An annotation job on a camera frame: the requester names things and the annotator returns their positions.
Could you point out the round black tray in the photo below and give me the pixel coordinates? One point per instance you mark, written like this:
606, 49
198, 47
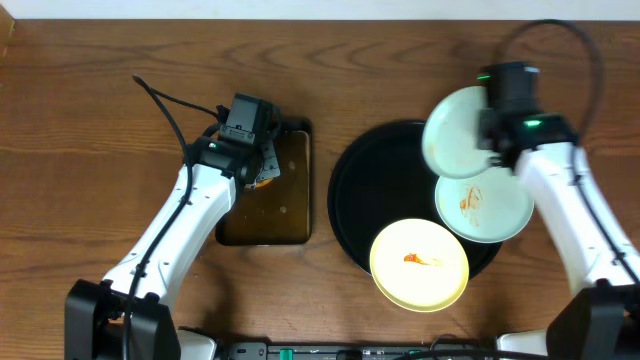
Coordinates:
381, 178

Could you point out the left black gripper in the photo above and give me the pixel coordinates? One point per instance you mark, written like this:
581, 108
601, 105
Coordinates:
262, 145

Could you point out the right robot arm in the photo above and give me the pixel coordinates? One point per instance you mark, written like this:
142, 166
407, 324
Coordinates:
602, 265

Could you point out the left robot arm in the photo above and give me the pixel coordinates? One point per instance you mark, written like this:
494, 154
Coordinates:
128, 314

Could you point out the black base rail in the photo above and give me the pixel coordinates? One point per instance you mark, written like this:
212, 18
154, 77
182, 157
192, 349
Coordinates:
264, 351

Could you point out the yellow plate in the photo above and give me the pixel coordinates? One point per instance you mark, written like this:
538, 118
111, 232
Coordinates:
419, 265

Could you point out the light blue plate top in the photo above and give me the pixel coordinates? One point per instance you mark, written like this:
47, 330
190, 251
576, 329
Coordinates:
450, 137

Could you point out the orange green sponge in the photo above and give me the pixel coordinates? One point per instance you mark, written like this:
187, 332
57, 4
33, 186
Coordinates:
259, 184

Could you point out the black rectangular water tray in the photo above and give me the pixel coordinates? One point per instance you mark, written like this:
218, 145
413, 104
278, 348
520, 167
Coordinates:
280, 212

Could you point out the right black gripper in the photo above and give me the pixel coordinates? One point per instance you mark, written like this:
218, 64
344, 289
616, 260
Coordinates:
482, 122

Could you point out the light blue plate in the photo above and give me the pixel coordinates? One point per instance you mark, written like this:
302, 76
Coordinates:
450, 137
488, 208

